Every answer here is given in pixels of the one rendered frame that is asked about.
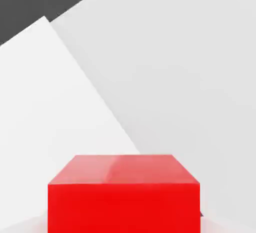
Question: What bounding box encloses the small red cube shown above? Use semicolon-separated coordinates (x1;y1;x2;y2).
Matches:
47;154;201;233

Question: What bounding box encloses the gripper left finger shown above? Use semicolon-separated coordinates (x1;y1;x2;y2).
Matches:
0;210;49;233

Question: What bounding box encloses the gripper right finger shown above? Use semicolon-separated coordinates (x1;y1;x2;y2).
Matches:
199;210;250;233

